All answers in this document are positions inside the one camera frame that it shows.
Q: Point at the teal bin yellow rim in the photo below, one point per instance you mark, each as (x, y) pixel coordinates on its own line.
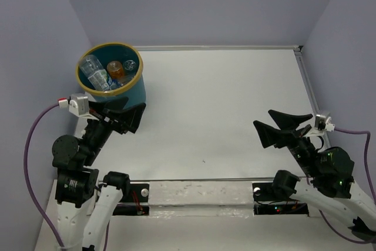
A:
(115, 51)

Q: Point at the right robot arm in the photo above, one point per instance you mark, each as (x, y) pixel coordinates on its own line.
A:
(328, 184)

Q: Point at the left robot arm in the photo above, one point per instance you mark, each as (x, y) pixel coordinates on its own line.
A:
(84, 209)

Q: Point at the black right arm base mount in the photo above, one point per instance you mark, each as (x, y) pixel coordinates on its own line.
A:
(267, 203)

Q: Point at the clear wide-mouth plastic jar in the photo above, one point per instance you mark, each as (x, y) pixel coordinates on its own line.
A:
(130, 66)

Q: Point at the orange juice bottle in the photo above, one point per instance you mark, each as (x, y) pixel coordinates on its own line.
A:
(115, 70)

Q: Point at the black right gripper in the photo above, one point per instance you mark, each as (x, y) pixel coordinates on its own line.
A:
(268, 135)

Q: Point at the clear bottle blue label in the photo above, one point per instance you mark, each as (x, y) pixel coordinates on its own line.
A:
(120, 82)

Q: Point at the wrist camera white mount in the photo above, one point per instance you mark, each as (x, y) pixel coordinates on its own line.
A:
(322, 124)
(79, 105)

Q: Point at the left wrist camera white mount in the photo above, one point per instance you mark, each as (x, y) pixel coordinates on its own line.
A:
(79, 105)

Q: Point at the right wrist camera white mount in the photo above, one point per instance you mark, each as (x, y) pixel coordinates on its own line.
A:
(322, 124)

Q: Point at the clear bottle white cap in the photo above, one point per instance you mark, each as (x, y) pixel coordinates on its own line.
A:
(96, 74)

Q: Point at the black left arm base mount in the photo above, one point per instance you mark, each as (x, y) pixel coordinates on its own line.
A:
(130, 203)

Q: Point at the white foam front board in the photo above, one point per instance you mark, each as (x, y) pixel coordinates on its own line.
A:
(218, 215)

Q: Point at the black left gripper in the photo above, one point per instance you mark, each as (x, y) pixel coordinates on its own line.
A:
(130, 117)

